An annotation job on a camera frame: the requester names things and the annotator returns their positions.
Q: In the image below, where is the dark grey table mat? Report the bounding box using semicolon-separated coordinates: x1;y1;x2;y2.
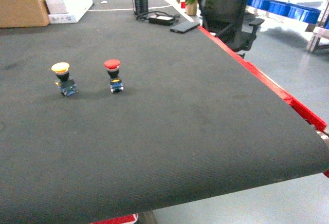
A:
1;0;328;223

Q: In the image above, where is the red mushroom push button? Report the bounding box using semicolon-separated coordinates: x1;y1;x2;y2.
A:
104;59;124;93

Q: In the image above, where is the black flat tablet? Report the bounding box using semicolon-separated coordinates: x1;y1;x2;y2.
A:
170;21;200;34

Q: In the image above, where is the black power adapter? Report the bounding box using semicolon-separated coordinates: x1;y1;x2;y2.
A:
148;15;175;26

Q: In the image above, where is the yellow mushroom push button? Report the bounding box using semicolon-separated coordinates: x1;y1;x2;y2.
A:
51;62;77;97

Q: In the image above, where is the black cylinder canister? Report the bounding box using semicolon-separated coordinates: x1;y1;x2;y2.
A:
132;0;149;15

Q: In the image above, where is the black mesh office chair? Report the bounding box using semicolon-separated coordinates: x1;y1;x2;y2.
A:
197;0;265;53

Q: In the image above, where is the white flat box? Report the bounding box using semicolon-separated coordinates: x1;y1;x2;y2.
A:
45;0;93;24

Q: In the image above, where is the brown cardboard box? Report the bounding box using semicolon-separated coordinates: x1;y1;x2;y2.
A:
1;0;50;28

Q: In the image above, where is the stainless steel flow rack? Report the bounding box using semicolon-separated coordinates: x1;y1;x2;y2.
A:
246;0;328;52

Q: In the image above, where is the red metal table frame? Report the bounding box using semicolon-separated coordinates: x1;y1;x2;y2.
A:
94;28;328;223

